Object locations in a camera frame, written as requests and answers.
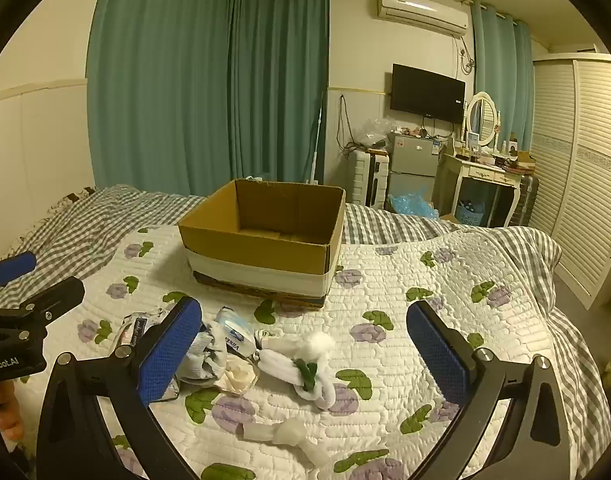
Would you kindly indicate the black wall television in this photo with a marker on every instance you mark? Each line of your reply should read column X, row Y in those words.
column 428, row 92

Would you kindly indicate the cardboard box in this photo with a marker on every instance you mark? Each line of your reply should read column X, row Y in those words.
column 285, row 245

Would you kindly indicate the flat cardboard piece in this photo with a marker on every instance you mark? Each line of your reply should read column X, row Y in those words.
column 449, row 218

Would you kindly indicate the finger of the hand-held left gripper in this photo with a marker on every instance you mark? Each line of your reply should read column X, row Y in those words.
column 15, row 266
column 55, row 295

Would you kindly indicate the floral quilted bedspread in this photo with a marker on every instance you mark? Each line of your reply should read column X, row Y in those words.
column 85, row 230

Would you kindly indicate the grey suitcase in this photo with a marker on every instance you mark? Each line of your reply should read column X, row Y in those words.
column 528, row 197

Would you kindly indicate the blue plastic bag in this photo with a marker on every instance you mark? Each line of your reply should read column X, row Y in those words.
column 410, row 205

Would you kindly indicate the sheer white sock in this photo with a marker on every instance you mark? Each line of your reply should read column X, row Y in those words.
column 290, row 432

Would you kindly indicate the narrow teal curtain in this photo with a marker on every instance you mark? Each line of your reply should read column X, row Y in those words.
column 503, row 75

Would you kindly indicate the teal corner curtain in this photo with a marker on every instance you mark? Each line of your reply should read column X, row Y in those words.
column 280, row 85

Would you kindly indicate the clear plastic bag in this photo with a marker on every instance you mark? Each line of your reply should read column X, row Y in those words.
column 375, row 132

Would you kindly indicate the white suitcase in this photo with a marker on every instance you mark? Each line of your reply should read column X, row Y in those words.
column 370, row 177

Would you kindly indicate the white sock with green bow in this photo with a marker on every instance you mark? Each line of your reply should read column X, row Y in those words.
column 280, row 360

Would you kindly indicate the white sock with blue print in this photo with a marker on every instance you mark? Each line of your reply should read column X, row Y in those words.
column 235, row 332

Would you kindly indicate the grey sock with label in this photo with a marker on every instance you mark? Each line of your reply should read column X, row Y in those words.
column 135, row 330

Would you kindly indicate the floral quilted blanket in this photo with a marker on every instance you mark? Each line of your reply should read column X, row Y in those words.
column 385, row 280

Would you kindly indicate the person's left hand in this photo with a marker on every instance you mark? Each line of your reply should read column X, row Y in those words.
column 5, row 410

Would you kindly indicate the silver mini fridge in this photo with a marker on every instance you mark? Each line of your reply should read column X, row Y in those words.
column 413, row 160

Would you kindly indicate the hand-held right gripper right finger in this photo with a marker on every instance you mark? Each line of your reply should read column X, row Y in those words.
column 438, row 355

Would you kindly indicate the white dressing table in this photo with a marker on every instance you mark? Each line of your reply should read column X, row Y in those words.
column 478, row 170

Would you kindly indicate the blue storage basket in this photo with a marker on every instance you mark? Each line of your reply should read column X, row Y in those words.
column 470, row 212

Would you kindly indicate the small picture frame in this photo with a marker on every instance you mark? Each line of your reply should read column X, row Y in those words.
column 473, row 139

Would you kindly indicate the white oval vanity mirror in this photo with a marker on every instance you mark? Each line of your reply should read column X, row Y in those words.
column 481, row 115

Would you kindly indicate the white air conditioner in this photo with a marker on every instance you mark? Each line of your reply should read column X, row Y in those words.
column 420, row 12

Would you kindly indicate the white louvered wardrobe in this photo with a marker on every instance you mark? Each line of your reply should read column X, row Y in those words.
column 585, row 160

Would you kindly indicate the white mop pole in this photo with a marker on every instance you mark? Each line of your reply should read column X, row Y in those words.
column 316, row 145

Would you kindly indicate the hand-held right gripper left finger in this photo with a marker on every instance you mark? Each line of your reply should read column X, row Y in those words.
column 168, row 355

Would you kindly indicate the cream frilly sock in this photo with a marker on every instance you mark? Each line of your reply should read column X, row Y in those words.
column 238, row 377

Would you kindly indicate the brown patterned pillow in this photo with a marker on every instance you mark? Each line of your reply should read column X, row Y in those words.
column 70, row 197

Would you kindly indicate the wide teal curtain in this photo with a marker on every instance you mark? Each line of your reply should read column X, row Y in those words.
column 155, row 85

